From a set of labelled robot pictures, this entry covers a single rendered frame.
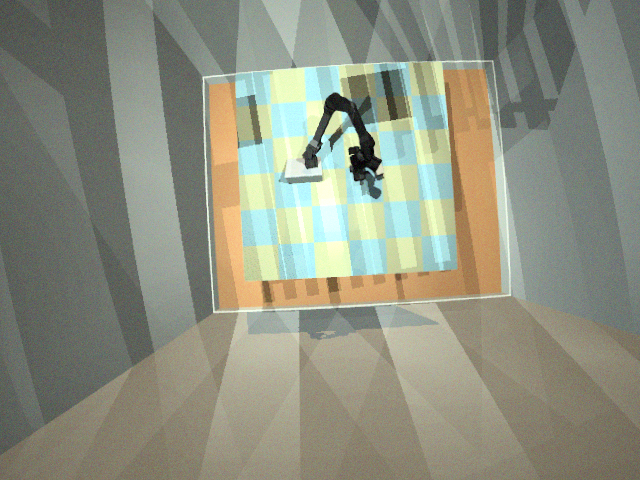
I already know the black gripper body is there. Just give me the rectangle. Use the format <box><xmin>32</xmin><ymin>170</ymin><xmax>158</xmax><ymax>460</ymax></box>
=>
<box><xmin>348</xmin><ymin>146</ymin><xmax>366</xmax><ymax>181</ymax></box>

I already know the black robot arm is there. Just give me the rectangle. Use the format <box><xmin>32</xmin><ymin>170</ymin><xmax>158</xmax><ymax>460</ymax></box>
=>
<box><xmin>302</xmin><ymin>92</ymin><xmax>382</xmax><ymax>173</ymax></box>

